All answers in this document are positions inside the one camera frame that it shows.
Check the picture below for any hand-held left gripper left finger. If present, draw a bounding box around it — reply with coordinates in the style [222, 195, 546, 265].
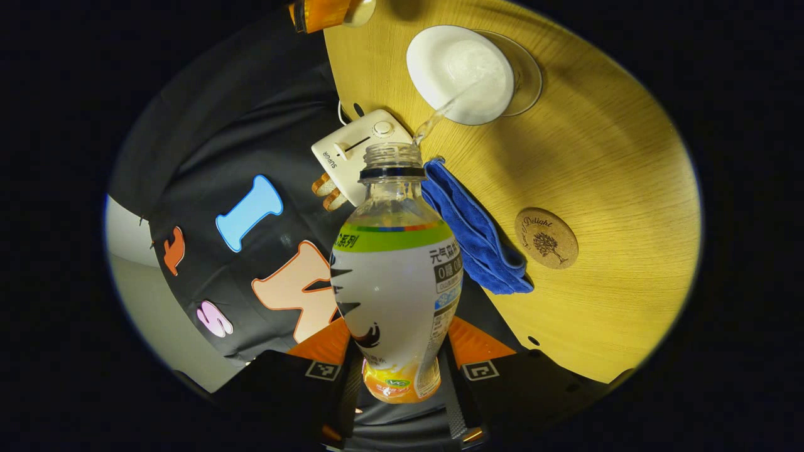
[229, 317, 365, 449]

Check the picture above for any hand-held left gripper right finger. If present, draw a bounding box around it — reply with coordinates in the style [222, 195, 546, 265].
[440, 316, 604, 449]

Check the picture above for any clear labelled water bottle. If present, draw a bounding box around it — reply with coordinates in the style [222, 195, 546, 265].
[330, 142, 464, 404]

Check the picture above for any cream ceramic teacup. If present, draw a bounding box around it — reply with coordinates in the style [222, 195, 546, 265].
[406, 25, 516, 126]

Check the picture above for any round cork coaster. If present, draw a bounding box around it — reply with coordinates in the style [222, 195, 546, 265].
[515, 208, 579, 270]

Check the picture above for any white toaster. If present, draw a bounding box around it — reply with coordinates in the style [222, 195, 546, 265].
[311, 109, 413, 207]

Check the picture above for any black backdrop cloth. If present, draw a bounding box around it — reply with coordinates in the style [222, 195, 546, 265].
[107, 6, 535, 440]

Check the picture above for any blue towel cloth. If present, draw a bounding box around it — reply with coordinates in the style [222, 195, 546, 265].
[421, 157, 535, 296]

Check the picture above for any cream ceramic saucer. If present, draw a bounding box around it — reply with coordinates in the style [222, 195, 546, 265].
[477, 30, 543, 117]

